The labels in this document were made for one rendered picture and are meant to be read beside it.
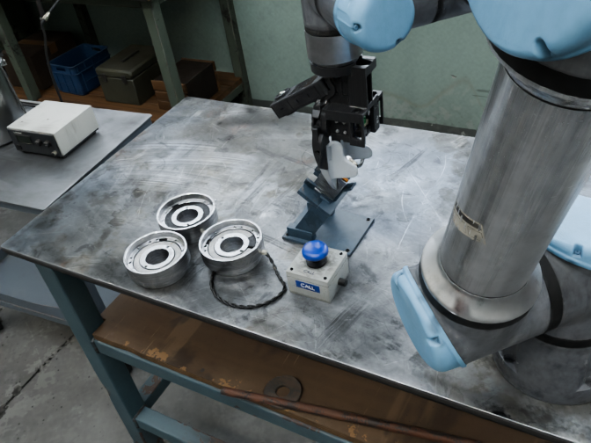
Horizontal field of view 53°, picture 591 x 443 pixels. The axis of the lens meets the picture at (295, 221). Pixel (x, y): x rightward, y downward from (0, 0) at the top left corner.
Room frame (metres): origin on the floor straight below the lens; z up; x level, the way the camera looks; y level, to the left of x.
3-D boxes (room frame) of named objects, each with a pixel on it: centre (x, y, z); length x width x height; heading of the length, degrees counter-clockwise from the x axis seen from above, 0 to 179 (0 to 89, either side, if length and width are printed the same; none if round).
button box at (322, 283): (0.66, -0.03, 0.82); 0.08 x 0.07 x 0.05; 56
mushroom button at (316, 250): (0.66, -0.02, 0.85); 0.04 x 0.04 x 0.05
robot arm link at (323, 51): (0.76, -0.09, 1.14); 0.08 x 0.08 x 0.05
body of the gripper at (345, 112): (0.75, -0.10, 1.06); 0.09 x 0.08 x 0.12; 55
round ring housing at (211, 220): (0.85, 0.19, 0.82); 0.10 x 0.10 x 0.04
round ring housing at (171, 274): (0.75, 0.23, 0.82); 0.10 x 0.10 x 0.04
